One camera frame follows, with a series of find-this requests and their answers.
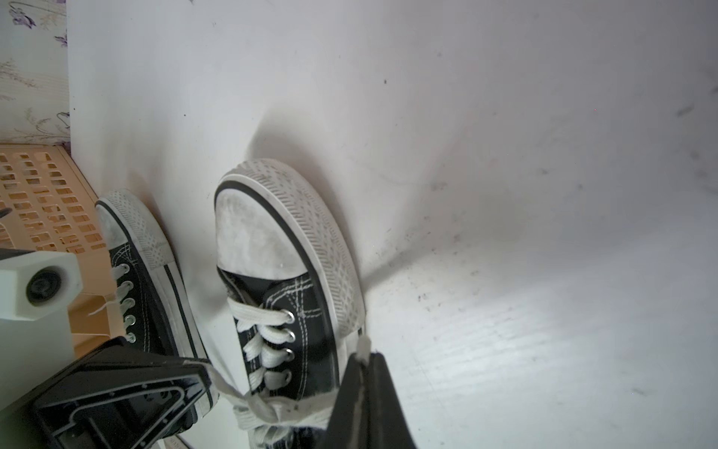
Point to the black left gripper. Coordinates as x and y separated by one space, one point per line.
114 397

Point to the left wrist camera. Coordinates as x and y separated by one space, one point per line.
37 288

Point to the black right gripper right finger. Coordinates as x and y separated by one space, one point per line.
387 425

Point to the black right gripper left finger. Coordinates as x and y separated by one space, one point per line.
348 425

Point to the black canvas sneaker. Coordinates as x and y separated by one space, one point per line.
151 294
294 296

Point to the peach plastic file organizer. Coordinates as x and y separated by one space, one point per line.
53 209

